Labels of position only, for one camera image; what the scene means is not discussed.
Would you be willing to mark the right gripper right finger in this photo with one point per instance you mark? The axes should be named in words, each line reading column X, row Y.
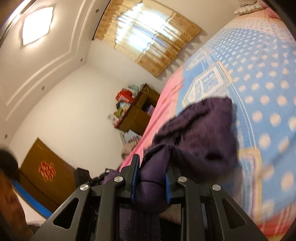
column 208, row 212

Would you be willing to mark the purple quilted jacket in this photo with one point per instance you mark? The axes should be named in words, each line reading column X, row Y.
column 200, row 143

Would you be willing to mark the clothes pile on floor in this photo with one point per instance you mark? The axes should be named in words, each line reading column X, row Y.
column 127, row 148

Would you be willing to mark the brown wooden door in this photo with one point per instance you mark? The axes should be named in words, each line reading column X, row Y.
column 46, row 177

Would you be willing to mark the brown wooden desk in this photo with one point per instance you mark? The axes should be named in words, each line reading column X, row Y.
column 140, row 111

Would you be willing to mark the red box on desk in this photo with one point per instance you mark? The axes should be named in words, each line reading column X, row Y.
column 124, row 96

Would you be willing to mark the far window curtain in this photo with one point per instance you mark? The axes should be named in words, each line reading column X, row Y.
column 149, row 33

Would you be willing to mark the ceiling light panel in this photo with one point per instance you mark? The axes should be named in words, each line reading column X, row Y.
column 37, row 24

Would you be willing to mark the pink and blue bedspread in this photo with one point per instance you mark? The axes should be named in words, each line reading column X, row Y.
column 248, row 68

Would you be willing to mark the grey patterned pillow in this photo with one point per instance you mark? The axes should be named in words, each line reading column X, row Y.
column 248, row 6

